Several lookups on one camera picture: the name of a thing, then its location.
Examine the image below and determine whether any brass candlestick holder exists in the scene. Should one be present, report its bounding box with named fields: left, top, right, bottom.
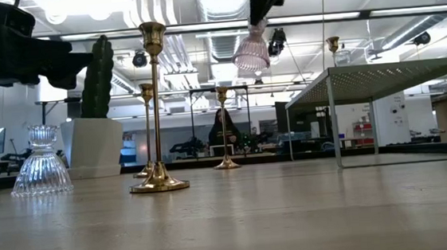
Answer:
left=116, top=19, right=192, bottom=196
left=126, top=82, right=161, bottom=180
left=325, top=35, right=343, bottom=68
left=207, top=85, right=242, bottom=171

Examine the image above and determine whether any white hexagonal plant pot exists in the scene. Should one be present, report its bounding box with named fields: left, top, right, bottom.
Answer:
left=59, top=115, right=127, bottom=182

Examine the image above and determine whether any black overhead light bar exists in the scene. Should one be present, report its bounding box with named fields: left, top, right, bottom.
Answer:
left=32, top=2, right=447, bottom=47

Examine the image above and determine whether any pink ribbed glass candle holder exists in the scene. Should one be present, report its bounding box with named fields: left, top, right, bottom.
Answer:
left=229, top=17, right=273, bottom=74

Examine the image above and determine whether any person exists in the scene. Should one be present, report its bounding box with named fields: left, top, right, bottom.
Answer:
left=205, top=106, right=243, bottom=158

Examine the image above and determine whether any silver ventilation duct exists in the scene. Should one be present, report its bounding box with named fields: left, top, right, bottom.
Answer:
left=196, top=0, right=249, bottom=23

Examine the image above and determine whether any black aluminium table frame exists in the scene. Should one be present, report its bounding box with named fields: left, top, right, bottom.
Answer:
left=0, top=139, right=447, bottom=192

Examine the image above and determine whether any white utility column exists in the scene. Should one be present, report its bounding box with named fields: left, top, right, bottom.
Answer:
left=372, top=92, right=412, bottom=146

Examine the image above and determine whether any green perforated metal shelf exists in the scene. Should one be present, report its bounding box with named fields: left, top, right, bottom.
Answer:
left=281, top=57, right=447, bottom=174

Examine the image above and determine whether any green cactus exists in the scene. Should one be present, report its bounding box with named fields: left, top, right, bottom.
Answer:
left=74, top=33, right=120, bottom=121

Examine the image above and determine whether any black ceiling spotlight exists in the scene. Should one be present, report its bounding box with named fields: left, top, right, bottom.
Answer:
left=131, top=49, right=150, bottom=69
left=413, top=30, right=433, bottom=47
left=265, top=26, right=289, bottom=57

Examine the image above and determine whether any red storage rack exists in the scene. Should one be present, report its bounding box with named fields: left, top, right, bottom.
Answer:
left=351, top=119, right=374, bottom=146

